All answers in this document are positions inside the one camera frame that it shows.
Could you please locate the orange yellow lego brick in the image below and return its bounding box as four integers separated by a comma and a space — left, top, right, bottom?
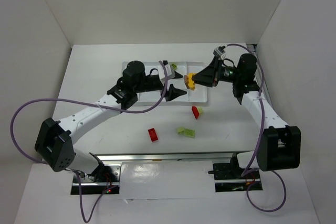
187, 73, 196, 80

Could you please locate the orange lego piece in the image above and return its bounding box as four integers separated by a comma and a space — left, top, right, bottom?
184, 75, 195, 90

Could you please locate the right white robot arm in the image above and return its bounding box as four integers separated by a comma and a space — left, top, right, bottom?
187, 54, 301, 176

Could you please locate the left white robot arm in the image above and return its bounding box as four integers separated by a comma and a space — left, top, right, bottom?
35, 61, 187, 181

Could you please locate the white compartment tray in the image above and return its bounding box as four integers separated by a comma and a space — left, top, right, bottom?
134, 61, 208, 106

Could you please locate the pale green lego pair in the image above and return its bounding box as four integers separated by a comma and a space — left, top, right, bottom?
176, 127, 195, 138

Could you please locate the red rectangular lego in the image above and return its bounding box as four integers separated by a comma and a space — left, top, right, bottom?
148, 128, 159, 142

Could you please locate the aluminium rail right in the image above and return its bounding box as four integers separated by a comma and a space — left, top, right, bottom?
246, 43, 289, 158

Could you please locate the aluminium rail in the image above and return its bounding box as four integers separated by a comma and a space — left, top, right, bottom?
41, 150, 289, 164
246, 43, 289, 158

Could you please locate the aluminium rail front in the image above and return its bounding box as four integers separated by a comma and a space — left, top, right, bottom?
41, 150, 289, 164

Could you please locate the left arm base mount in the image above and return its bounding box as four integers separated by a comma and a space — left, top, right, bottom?
70, 164, 121, 195

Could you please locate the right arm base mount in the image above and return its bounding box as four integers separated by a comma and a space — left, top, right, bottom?
208, 156, 263, 193

